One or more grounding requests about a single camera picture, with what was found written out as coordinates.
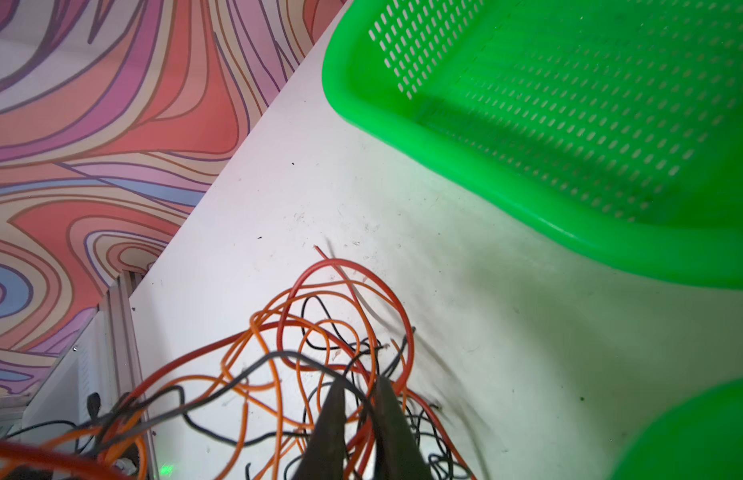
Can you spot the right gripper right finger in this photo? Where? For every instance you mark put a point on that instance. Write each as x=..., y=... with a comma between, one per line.
x=398, y=456

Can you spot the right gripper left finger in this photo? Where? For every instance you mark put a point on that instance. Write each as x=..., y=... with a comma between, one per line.
x=323, y=457

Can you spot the left green basket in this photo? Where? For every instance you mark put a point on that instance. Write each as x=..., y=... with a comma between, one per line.
x=699, y=439

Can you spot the green basket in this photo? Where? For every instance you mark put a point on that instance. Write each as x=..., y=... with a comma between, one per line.
x=614, y=128
x=699, y=439

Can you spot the front green basket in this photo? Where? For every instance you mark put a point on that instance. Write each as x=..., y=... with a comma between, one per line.
x=614, y=128

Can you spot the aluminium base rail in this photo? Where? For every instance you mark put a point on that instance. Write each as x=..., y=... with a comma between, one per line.
x=94, y=375

